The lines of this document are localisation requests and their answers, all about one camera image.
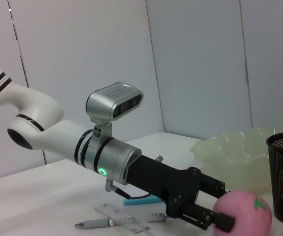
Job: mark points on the pale green glass fruit plate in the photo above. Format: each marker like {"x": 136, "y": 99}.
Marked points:
{"x": 229, "y": 157}

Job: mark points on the blue scissors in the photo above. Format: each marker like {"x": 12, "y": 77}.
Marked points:
{"x": 141, "y": 201}

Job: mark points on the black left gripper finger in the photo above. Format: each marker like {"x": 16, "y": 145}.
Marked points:
{"x": 205, "y": 218}
{"x": 212, "y": 188}

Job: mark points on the transparent plastic ruler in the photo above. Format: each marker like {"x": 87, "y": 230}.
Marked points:
{"x": 116, "y": 215}

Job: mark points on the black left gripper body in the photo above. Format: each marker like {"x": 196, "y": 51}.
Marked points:
{"x": 163, "y": 182}

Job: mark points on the silver pen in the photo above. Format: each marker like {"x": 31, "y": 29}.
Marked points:
{"x": 94, "y": 223}

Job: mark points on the pink toy peach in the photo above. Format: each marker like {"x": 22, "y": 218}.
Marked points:
{"x": 247, "y": 216}

